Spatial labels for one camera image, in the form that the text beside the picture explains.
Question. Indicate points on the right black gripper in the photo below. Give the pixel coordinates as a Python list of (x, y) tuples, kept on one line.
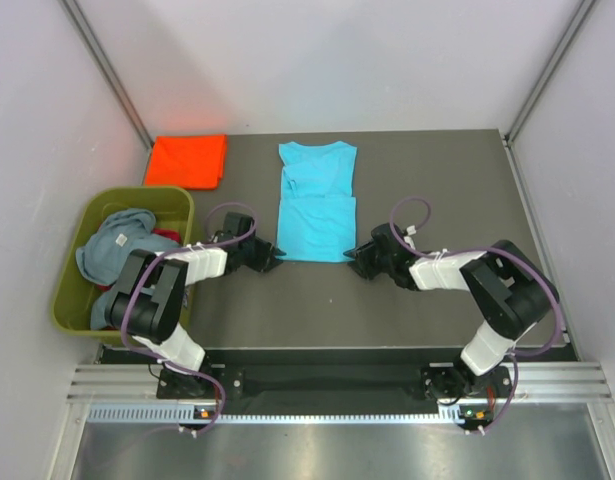
[(364, 264)]

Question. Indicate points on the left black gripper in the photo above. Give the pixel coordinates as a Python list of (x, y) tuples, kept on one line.
[(264, 261)]

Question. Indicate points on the cyan t shirt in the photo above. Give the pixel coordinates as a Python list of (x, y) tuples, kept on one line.
[(317, 210)]

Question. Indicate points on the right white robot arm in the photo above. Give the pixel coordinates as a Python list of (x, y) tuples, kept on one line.
[(510, 292)]

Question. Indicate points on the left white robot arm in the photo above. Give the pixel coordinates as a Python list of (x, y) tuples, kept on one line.
[(149, 296)]

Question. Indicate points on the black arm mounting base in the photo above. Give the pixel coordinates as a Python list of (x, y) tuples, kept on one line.
[(347, 380)]

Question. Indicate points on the red t shirt in bin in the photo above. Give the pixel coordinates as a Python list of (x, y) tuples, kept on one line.
[(164, 234)]

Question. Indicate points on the olive green plastic bin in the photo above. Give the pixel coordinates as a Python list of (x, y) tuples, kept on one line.
[(174, 209)]

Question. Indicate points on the folded orange t shirt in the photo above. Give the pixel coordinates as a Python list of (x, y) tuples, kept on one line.
[(189, 162)]

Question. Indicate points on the grey blue t shirt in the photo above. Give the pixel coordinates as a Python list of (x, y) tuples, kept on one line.
[(126, 221), (98, 320)]

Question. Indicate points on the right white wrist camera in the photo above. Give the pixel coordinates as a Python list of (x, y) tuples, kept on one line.
[(409, 236)]

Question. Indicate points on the slotted white cable duct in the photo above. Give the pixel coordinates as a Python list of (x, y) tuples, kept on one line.
[(189, 414)]

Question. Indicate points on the aluminium frame rail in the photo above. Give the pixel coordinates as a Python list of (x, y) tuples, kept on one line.
[(530, 211)]

